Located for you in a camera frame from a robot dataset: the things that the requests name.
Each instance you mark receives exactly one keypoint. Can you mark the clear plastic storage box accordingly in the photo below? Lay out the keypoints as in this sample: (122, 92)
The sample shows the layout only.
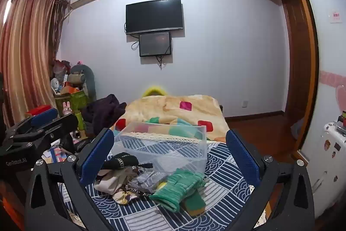
(162, 151)

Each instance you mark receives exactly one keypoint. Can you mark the wooden wardrobe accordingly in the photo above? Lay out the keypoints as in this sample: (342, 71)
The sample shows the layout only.
(300, 63)

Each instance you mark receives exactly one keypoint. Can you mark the yellow chair back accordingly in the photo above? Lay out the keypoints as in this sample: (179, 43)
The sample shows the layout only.
(154, 90)

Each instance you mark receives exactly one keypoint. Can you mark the striped brown curtain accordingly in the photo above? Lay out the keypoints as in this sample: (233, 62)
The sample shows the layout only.
(24, 52)

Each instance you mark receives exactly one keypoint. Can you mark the pink bunny toy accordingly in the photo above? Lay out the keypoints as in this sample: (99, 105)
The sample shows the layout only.
(67, 109)

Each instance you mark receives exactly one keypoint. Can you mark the black wall television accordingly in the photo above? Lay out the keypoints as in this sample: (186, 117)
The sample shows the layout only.
(154, 15)

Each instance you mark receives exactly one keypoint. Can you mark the red box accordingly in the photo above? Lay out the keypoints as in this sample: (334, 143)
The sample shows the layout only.
(37, 110)

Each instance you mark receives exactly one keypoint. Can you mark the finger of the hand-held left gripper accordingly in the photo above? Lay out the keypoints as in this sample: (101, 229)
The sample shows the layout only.
(46, 115)
(63, 122)

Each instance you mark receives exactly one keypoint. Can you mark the grey knit cloth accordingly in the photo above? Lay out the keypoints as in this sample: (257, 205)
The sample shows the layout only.
(146, 181)

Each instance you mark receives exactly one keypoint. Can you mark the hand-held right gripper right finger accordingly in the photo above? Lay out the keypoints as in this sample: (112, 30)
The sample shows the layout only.
(243, 159)

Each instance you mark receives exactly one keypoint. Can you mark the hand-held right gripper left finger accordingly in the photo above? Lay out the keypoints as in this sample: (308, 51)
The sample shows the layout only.
(97, 159)

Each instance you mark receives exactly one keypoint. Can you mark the yellow patterned cloth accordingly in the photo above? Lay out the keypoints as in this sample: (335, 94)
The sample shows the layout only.
(127, 197)

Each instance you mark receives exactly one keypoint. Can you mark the beige blanket with coloured squares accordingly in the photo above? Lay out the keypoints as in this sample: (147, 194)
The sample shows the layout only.
(162, 107)

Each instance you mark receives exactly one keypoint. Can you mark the blue patterned bed sheet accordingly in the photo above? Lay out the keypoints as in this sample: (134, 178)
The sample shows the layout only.
(224, 194)

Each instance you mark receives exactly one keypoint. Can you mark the small black wall monitor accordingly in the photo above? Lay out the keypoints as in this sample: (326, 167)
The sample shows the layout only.
(155, 44)

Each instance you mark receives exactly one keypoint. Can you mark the white wall socket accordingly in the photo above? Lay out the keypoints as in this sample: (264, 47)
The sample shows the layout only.
(244, 104)

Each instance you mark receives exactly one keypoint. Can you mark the white refrigerator with stickers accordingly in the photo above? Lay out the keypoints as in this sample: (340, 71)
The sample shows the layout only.
(328, 168)

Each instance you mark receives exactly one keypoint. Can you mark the printed paper packet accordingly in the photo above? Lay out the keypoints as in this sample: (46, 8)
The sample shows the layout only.
(55, 154)

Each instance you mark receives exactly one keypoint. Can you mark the pink plastic bag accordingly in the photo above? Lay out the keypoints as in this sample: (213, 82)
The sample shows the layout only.
(60, 67)

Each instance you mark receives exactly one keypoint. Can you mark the pink heart decoration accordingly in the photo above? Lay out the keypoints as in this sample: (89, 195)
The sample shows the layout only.
(341, 97)

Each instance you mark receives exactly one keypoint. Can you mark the green bag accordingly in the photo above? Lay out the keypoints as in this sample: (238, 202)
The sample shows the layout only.
(78, 99)

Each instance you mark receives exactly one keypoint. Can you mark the cream cloth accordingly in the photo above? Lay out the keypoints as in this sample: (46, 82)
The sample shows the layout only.
(110, 182)

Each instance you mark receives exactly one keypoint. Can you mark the green bottle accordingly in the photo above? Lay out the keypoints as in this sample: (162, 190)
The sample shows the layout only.
(80, 120)

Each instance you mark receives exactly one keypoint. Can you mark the dark purple clothing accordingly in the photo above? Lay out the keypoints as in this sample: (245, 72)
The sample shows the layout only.
(104, 112)

